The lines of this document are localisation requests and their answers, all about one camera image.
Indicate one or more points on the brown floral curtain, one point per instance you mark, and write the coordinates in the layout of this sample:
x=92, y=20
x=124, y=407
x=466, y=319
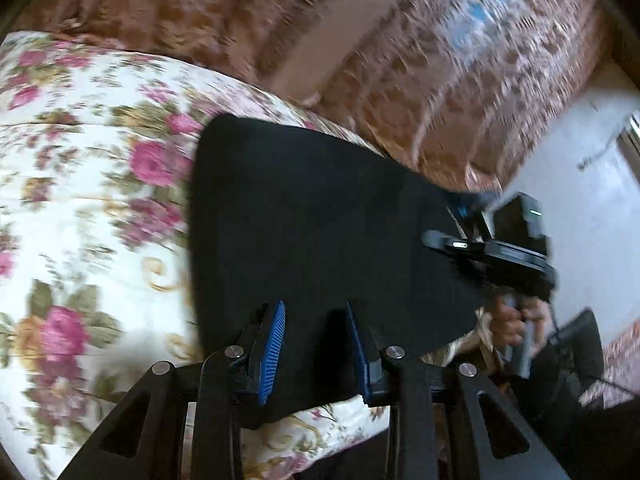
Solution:
x=461, y=91

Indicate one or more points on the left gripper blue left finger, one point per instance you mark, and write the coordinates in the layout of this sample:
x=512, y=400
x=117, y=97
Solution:
x=143, y=436

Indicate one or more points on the floral bedspread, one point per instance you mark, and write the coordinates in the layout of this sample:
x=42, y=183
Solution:
x=96, y=146

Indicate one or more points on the person right hand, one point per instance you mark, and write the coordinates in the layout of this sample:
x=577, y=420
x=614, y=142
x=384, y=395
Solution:
x=508, y=324

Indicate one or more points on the blue bag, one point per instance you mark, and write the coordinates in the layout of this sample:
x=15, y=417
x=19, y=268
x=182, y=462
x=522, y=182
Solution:
x=465, y=205

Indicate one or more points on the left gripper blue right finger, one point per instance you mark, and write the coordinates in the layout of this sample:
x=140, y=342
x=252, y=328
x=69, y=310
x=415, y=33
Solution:
x=445, y=423

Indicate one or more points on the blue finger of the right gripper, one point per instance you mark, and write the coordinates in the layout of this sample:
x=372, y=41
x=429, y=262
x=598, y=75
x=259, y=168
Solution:
x=453, y=247

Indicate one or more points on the black pants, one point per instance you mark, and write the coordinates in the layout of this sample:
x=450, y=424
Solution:
x=286, y=214

